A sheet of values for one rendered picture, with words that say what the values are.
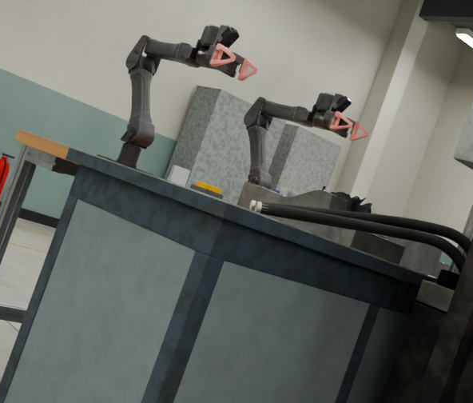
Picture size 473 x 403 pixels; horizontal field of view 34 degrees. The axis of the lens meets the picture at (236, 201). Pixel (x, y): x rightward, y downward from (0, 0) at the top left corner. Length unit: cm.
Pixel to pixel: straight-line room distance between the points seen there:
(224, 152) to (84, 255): 644
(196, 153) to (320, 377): 630
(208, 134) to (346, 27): 273
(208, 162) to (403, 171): 377
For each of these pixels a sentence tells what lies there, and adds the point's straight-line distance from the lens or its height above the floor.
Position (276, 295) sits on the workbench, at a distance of 193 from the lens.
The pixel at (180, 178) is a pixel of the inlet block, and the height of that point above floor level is 82.
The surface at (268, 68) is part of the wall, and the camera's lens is 940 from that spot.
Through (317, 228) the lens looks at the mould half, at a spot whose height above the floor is 82.
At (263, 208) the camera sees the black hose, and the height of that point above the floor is 82.
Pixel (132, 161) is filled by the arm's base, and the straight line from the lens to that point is 258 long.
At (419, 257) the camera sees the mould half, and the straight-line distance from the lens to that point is 266.
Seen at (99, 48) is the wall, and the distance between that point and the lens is 819.
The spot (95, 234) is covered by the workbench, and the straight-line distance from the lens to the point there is 209.
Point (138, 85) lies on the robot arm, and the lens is 265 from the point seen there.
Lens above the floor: 78
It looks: 1 degrees up
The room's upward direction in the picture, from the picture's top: 20 degrees clockwise
